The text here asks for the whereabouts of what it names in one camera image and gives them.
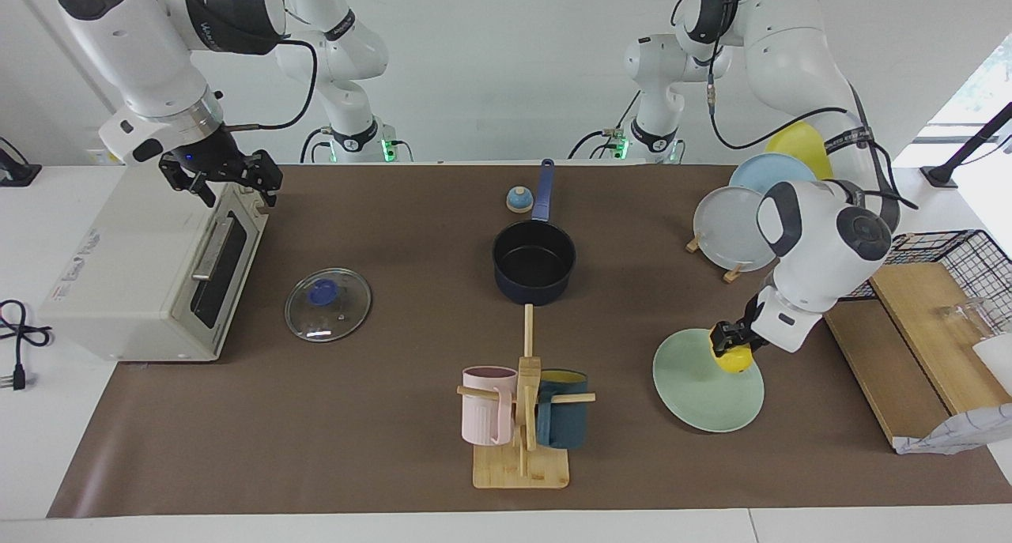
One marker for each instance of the black desk clamp mount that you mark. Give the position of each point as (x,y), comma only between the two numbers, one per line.
(16,171)

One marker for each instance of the black camera stand pole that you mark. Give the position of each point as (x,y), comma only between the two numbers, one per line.
(968,144)

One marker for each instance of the glass lid blue knob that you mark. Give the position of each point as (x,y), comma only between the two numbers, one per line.
(328,306)

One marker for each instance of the wooden mug tree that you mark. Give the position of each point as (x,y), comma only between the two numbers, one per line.
(520,468)

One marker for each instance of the mint green plate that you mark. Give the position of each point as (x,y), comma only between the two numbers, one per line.
(696,393)

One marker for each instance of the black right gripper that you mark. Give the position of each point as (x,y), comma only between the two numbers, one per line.
(202,149)

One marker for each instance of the clear glass cup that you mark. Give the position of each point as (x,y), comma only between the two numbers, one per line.
(968,322)

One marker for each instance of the white crumpled paper sheet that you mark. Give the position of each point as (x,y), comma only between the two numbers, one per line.
(961,432)

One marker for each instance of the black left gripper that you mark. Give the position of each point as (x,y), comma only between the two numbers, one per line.
(747,326)

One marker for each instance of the wooden shelf unit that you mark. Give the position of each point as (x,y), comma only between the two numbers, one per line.
(885,361)

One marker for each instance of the wooden plate rack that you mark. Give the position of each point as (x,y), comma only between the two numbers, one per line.
(734,273)

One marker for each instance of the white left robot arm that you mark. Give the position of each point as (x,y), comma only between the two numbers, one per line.
(798,69)

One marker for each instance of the dark teal mug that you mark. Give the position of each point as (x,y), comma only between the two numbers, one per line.
(563,420)

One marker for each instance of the yellow lemon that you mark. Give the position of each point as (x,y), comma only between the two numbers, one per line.
(734,360)

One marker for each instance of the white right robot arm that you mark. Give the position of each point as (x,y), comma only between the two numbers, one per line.
(142,53)

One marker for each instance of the pink mug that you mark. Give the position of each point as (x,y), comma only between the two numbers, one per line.
(484,416)

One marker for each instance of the grey plate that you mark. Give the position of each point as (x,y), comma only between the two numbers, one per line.
(727,227)

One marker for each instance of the white plastic container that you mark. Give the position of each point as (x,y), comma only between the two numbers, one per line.
(998,361)

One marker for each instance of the brown table mat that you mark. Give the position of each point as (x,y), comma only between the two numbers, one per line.
(395,409)

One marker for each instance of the beige toaster oven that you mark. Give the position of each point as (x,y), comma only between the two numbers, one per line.
(134,250)

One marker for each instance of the yellow plate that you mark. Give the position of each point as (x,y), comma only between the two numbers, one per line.
(802,144)

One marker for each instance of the light blue plate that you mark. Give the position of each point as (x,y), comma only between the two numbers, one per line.
(771,171)

